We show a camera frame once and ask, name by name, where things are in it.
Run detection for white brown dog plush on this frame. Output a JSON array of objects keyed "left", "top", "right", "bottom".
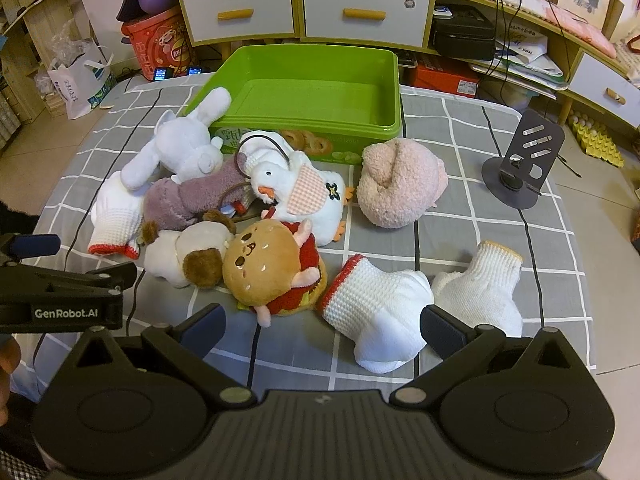
[{"left": 141, "top": 210, "right": 236, "bottom": 289}]

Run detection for red snack bucket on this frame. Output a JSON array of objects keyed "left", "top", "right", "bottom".
[{"left": 122, "top": 6, "right": 198, "bottom": 81}]

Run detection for green plastic bin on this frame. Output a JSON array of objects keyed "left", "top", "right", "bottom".
[{"left": 183, "top": 44, "right": 401, "bottom": 165}]

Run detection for wooden drawer cabinet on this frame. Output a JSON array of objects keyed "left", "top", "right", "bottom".
[{"left": 180, "top": 0, "right": 639, "bottom": 128}]

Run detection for burger bear plush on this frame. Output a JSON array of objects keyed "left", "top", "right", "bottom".
[{"left": 222, "top": 219, "right": 328, "bottom": 327}]

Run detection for yellow egg tray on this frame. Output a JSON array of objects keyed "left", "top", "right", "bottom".
[{"left": 567, "top": 110, "right": 625, "bottom": 168}]

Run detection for white duck plush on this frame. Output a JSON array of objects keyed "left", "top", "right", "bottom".
[{"left": 238, "top": 130, "right": 355, "bottom": 247}]

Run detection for black printer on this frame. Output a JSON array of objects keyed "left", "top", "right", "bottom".
[{"left": 431, "top": 4, "right": 497, "bottom": 61}]

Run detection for red trimmed white glove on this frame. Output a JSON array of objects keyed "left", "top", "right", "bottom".
[
  {"left": 88, "top": 171, "right": 149, "bottom": 260},
  {"left": 317, "top": 255, "right": 434, "bottom": 374}
]

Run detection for grey checked tablecloth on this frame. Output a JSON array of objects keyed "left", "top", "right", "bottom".
[{"left": 37, "top": 76, "right": 596, "bottom": 393}]

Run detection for white plastic bag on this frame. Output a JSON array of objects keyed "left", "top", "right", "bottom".
[{"left": 48, "top": 39, "right": 115, "bottom": 120}]

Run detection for black phone stand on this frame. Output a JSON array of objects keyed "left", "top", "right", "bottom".
[{"left": 482, "top": 110, "right": 564, "bottom": 209}]

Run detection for white bunny plush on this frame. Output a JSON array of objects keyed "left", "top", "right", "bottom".
[{"left": 120, "top": 87, "right": 231, "bottom": 191}]

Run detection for orange shoe box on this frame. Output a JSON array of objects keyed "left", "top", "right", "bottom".
[{"left": 407, "top": 54, "right": 480, "bottom": 98}]

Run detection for person left hand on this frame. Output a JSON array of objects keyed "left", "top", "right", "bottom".
[{"left": 0, "top": 336, "right": 22, "bottom": 425}]

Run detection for pink fuzzy sock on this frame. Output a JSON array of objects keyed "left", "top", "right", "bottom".
[{"left": 357, "top": 138, "right": 448, "bottom": 230}]

